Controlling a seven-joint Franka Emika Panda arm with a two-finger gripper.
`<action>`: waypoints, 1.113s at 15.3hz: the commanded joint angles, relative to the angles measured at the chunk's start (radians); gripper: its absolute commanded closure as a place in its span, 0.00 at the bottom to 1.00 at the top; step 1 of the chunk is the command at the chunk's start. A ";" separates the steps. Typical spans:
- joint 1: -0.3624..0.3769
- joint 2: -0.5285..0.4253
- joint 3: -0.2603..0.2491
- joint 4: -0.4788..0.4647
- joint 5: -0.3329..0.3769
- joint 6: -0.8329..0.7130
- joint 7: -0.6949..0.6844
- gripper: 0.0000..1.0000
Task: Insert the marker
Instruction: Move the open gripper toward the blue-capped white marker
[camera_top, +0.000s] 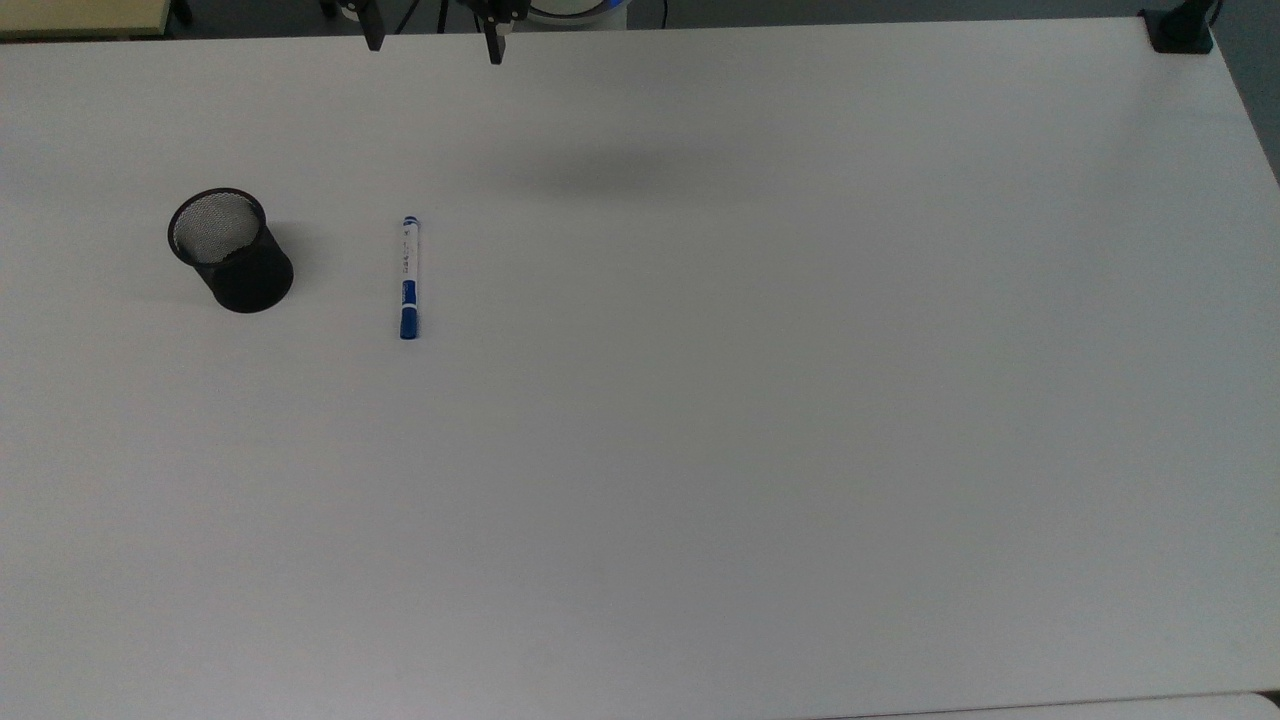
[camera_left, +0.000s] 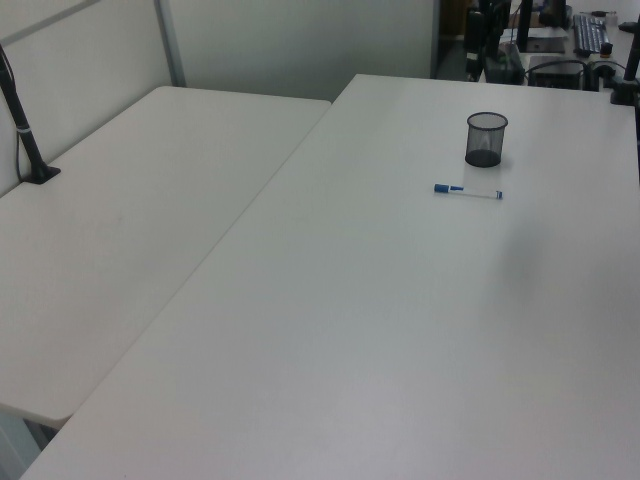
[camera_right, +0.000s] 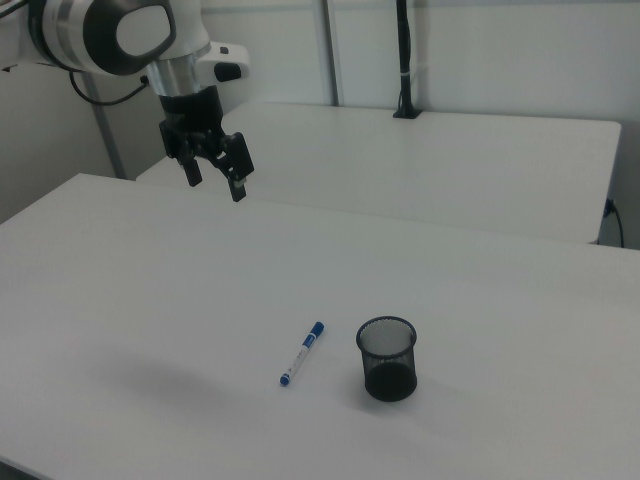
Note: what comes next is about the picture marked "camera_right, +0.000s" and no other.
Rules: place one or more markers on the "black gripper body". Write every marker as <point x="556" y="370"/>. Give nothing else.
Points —
<point x="192" y="117"/>

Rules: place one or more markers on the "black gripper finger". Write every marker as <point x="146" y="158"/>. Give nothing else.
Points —
<point x="236" y="160"/>
<point x="191" y="167"/>

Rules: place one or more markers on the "blue and white marker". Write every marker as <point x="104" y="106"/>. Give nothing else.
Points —
<point x="301" y="354"/>

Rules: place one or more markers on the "black mesh pen cup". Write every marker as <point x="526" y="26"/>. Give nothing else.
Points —
<point x="388" y="370"/>

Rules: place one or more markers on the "thin grey metal post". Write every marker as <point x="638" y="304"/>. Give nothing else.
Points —
<point x="106" y="130"/>

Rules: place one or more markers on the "grey metal partition post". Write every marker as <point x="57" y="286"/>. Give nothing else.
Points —
<point x="332" y="50"/>

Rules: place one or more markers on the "black camera stand pole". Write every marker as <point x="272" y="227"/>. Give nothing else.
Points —
<point x="405" y="65"/>

